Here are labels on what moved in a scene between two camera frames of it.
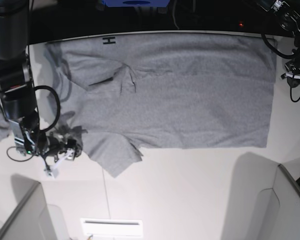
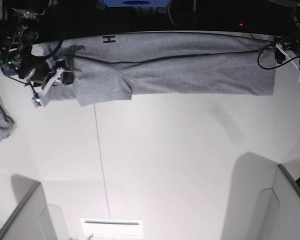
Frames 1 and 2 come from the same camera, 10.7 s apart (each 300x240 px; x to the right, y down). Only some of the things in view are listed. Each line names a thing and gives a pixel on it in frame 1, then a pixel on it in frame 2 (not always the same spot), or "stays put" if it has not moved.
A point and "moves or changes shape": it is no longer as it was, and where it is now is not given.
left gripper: (49, 145) to (36, 69)
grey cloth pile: (0, 127) stays put
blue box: (146, 3) stays put
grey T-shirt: (203, 90) moves or changes shape
